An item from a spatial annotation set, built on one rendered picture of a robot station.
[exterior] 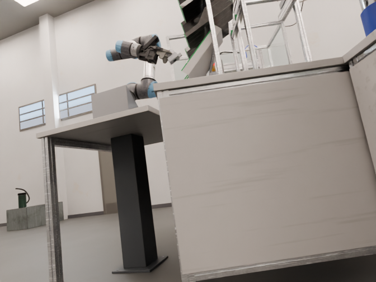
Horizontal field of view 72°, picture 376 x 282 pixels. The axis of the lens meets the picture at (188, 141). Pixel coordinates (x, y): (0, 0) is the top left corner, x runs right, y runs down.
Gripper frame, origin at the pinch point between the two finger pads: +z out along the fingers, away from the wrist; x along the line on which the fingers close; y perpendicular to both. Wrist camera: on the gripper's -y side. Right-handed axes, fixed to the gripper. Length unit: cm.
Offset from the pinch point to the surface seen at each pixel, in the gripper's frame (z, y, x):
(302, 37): 81, -85, -104
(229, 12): 29.6, -20.9, 16.5
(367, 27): 93, -23, 19
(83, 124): -26, 55, 22
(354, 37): 193, -240, -340
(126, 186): -8, 85, -15
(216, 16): 24.8, -15.1, 20.8
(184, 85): 28, 31, 49
